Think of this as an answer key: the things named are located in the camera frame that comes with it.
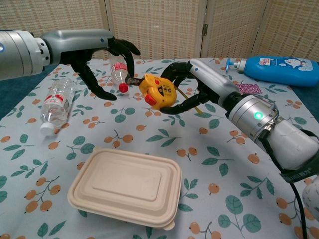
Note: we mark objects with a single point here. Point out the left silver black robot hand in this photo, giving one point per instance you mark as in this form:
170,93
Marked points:
74,41

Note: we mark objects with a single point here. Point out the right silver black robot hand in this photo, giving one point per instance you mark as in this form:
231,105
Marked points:
211,79

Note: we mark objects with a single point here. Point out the yellow tape measure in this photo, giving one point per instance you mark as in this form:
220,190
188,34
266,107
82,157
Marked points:
154,89

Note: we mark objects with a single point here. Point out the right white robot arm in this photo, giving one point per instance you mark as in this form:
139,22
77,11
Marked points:
286,142

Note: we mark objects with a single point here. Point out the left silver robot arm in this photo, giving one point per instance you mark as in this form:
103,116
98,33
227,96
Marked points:
17,52

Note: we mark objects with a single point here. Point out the purple patterned square patch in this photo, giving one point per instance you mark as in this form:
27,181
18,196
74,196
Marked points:
250,89

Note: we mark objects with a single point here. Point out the metal screen hinge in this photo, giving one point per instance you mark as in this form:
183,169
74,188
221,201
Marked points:
205,30

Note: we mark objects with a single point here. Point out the clear bottle red cap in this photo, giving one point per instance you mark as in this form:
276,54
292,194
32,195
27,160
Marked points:
118,72

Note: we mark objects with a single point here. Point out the clear bottle white cap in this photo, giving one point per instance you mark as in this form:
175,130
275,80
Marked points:
56,104

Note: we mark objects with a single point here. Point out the blue pump lotion bottle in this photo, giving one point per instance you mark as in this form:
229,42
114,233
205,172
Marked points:
279,69

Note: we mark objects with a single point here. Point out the woven folding screen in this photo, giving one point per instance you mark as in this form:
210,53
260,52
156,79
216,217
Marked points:
154,25

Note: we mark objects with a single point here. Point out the floral fruit print tablecloth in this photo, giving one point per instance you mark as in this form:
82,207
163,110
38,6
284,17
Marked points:
149,139

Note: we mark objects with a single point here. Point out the beige lidded food container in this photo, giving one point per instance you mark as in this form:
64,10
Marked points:
124,181

